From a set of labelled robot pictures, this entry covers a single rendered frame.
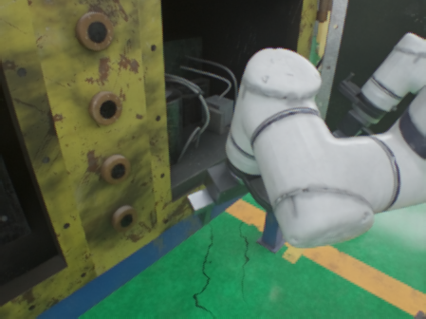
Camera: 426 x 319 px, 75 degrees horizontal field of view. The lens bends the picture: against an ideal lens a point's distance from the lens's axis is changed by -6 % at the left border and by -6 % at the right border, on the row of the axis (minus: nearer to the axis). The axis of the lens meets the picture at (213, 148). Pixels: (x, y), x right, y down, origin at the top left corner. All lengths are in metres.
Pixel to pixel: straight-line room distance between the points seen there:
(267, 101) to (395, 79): 0.45
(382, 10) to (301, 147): 0.82
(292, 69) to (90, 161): 0.35
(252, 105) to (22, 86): 0.29
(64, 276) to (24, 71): 0.37
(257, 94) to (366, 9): 0.77
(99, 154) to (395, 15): 0.92
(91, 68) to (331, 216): 0.37
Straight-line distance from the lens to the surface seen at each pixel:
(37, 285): 0.60
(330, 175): 0.28
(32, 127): 0.46
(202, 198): 0.50
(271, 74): 0.32
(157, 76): 0.54
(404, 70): 0.73
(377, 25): 1.07
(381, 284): 1.63
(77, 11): 0.46
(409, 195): 0.35
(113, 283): 0.76
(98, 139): 0.50
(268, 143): 0.30
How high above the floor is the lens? 1.16
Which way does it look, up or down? 29 degrees down
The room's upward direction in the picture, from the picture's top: 1 degrees clockwise
